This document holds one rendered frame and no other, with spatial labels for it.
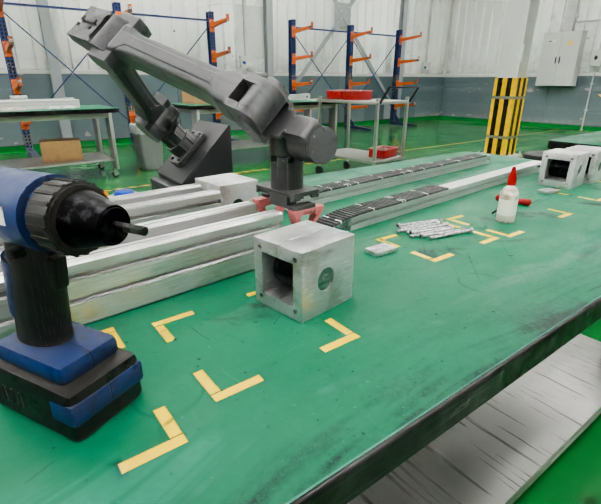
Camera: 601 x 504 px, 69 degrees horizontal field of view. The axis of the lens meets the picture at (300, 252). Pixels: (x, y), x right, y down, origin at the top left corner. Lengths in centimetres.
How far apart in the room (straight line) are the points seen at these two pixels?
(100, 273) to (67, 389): 21
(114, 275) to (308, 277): 24
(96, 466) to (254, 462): 12
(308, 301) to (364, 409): 17
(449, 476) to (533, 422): 32
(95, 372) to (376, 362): 28
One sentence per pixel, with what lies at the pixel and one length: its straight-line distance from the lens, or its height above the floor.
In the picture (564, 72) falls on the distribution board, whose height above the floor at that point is 123.
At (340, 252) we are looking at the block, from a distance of 56.
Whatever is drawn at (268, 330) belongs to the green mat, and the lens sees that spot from 54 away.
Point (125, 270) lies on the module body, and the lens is 60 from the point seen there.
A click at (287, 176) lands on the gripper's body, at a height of 91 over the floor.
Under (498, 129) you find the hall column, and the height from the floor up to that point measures 41.
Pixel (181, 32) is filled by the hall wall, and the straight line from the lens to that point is 904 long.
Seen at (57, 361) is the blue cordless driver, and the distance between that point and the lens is 42.
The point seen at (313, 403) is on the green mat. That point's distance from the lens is 43.
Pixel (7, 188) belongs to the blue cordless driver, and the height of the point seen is 99.
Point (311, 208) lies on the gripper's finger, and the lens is 73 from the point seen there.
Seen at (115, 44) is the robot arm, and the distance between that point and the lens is 94.
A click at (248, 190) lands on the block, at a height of 86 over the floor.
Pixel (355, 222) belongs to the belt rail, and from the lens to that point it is 90.
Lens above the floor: 106
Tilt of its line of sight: 22 degrees down
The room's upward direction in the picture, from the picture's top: straight up
